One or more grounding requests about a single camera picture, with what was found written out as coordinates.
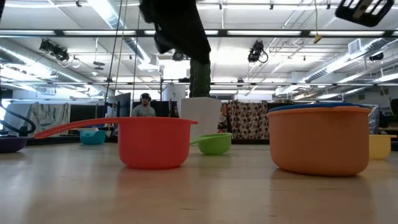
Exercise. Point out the clear plastic basket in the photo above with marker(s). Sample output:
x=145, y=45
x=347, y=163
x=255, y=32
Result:
x=374, y=121

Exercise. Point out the white hexagonal plant pot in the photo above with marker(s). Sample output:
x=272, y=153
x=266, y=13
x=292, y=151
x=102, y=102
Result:
x=202, y=115

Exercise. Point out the black horizontal rig beam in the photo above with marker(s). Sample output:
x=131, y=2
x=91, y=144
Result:
x=280, y=84

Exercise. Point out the purple measuring cup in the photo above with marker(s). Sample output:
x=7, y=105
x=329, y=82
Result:
x=11, y=144

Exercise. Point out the black table frame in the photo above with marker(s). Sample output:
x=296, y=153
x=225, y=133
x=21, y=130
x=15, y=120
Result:
x=56, y=141

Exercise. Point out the overhead rig light bar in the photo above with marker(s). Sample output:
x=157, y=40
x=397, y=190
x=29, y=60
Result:
x=264, y=32

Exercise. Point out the yellow measuring cup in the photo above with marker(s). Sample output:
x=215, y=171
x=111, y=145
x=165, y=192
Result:
x=379, y=147

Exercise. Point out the light blue measuring cup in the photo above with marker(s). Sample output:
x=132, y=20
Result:
x=92, y=138

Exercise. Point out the brown dotted cloth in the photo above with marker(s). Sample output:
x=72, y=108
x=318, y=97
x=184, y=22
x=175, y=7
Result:
x=248, y=119

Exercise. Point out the black monitor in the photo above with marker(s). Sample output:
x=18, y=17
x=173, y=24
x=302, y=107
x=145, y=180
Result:
x=123, y=105

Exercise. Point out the silver tarp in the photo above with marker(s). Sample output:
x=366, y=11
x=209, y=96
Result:
x=46, y=119

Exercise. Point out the hanging black spotlight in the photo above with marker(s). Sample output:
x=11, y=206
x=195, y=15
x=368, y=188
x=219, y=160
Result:
x=178, y=56
x=376, y=56
x=255, y=51
x=53, y=49

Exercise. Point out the red measuring cup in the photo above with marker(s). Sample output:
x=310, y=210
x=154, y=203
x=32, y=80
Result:
x=155, y=143

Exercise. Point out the green cactus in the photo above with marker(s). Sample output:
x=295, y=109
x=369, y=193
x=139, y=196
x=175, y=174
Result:
x=200, y=81

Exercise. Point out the person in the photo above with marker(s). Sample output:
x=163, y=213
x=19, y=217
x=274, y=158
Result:
x=143, y=110

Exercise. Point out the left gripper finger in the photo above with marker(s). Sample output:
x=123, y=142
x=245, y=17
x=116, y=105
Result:
x=192, y=43
x=162, y=43

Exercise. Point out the orange measuring cup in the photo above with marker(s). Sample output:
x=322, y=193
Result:
x=320, y=143

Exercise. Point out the green measuring cup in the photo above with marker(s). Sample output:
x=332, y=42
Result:
x=214, y=144

